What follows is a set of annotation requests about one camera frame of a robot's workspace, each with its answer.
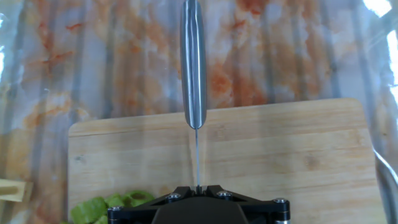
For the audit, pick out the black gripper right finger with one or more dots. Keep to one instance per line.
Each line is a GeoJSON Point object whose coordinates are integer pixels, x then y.
{"type": "Point", "coordinates": [267, 213]}

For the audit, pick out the wooden cutting board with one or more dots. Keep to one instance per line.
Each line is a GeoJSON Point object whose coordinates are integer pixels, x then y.
{"type": "Point", "coordinates": [280, 146]}

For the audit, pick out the small green chili sliver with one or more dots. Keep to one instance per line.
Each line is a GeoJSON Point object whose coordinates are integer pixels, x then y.
{"type": "Point", "coordinates": [115, 199]}

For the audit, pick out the marble pattern plastic mat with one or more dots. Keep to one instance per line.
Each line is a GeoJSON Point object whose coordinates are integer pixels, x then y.
{"type": "Point", "coordinates": [77, 62]}

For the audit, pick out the wooden peg rack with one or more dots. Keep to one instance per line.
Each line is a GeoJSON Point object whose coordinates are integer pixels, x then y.
{"type": "Point", "coordinates": [12, 189]}

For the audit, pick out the cut chili end chunk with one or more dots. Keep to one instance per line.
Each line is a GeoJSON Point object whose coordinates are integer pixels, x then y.
{"type": "Point", "coordinates": [130, 201]}

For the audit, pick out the steel cleaver knife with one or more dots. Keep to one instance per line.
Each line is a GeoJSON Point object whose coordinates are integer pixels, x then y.
{"type": "Point", "coordinates": [193, 77]}

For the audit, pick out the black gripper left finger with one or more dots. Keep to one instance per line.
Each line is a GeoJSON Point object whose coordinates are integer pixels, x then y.
{"type": "Point", "coordinates": [133, 214]}

